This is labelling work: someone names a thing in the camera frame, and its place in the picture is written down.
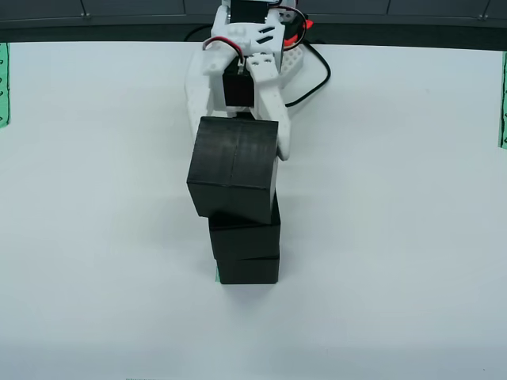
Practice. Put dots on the black block with seam line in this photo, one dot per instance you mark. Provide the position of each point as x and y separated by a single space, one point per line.
229 158

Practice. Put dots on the orange and black clamp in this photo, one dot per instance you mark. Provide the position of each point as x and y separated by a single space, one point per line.
308 24

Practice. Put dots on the dark grey background cabinet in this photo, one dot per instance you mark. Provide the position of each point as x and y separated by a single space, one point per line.
79 27

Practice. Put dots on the green striped square tape patch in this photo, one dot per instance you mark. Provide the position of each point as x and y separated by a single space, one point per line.
216 277

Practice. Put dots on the green tape strip black marks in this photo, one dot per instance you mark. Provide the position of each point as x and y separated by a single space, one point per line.
504 99
4 79

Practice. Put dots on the white perforated base plate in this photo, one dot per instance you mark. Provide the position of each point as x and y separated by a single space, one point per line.
293 59

